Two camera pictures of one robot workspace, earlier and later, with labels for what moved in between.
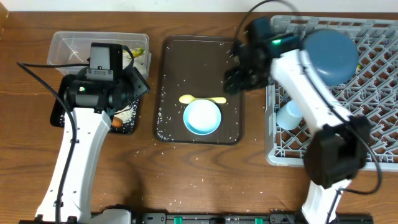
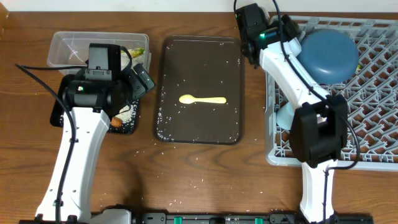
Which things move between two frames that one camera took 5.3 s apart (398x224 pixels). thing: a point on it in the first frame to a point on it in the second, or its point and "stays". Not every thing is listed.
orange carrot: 116,122 stays
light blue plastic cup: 287,117 stays
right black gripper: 241,73 to 290,26
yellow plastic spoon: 188,98 stays
